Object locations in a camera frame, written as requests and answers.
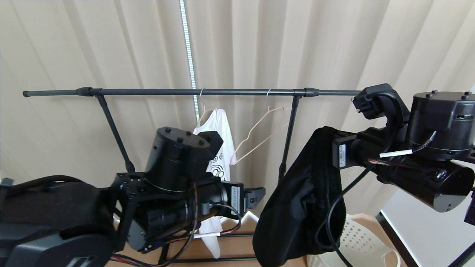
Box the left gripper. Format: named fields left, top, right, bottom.
left=202, top=180, right=266, bottom=218

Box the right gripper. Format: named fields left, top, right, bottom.
left=331, top=127, right=376, bottom=171

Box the black garment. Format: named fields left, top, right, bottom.
left=252, top=126, right=348, bottom=267

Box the white printed t-shirt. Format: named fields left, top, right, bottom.
left=193, top=108, right=238, bottom=259

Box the pink clothes hanger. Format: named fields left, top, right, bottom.
left=196, top=88, right=220, bottom=129
left=229, top=89, right=292, bottom=167

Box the white laundry basket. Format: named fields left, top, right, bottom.
left=307, top=214, right=402, bottom=267

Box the black clothes rack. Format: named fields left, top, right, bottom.
left=22, top=87, right=363, bottom=264

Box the beige curtain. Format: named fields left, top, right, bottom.
left=0, top=0, right=475, bottom=238

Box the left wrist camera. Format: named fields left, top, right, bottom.
left=200, top=131, right=224, bottom=157

